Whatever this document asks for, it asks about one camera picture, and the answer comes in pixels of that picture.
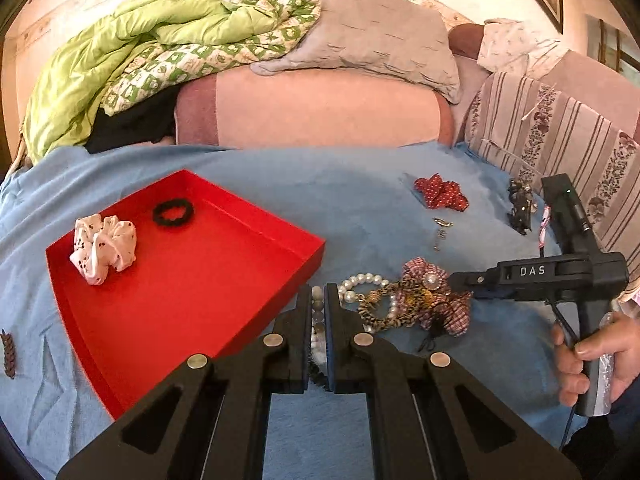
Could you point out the striped floral pillow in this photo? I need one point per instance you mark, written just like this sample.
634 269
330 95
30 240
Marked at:
550 130

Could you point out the red plaid scrunchie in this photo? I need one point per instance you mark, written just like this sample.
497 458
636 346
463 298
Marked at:
452 310

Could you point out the green quilt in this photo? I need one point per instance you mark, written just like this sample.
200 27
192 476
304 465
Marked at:
100 55

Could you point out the black hair claw clip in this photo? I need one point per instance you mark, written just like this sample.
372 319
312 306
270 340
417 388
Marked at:
520 205

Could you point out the person's dark clothing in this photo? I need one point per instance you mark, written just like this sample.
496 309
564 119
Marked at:
610 435

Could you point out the pink bolster pillow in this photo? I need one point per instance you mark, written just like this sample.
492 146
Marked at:
320 110

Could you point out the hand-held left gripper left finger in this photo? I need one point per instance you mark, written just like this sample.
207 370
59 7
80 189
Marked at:
301 332

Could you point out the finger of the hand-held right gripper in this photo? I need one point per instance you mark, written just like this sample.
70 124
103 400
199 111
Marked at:
480 280

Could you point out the grey pillow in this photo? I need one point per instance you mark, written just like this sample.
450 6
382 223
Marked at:
370 35

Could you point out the white floral pillow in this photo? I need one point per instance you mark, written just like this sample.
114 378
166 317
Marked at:
515 45

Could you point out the mauve cushion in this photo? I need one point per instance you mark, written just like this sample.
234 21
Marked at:
465 90

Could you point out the person's right hand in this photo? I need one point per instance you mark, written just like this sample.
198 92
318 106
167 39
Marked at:
625 345

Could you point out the red polka-dot scrunchie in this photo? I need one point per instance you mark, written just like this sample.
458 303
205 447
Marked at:
442 192

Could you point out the black cloth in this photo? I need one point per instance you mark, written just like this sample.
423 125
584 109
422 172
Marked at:
135 127

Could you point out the red tray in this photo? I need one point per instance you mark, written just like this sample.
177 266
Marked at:
200 290

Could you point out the blue blanket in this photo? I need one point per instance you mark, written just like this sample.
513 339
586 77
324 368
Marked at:
300 200

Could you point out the white printed scrunchie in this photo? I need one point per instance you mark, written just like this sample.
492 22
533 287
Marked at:
102 247

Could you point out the pink ribbon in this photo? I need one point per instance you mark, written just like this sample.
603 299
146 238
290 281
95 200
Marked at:
544 225

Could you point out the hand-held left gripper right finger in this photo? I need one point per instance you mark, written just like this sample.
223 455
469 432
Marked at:
334 332

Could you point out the wooden window frame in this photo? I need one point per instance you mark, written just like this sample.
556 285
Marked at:
615 45

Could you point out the brown wheat hair clip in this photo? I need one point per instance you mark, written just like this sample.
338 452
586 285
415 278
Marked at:
9 355

